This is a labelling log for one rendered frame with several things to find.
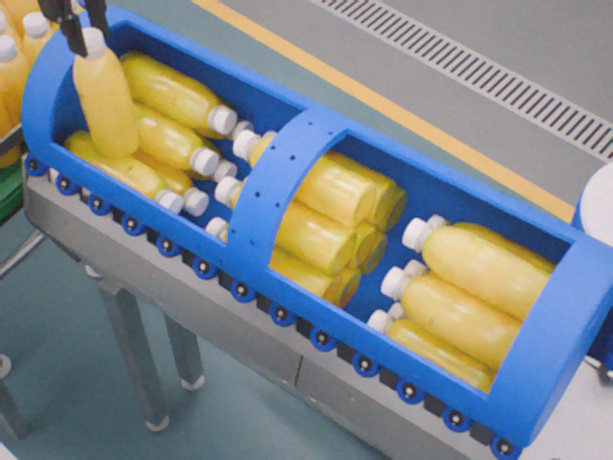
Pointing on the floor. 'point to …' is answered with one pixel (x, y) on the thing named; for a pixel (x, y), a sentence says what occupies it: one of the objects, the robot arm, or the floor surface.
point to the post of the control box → (17, 427)
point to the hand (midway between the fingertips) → (85, 25)
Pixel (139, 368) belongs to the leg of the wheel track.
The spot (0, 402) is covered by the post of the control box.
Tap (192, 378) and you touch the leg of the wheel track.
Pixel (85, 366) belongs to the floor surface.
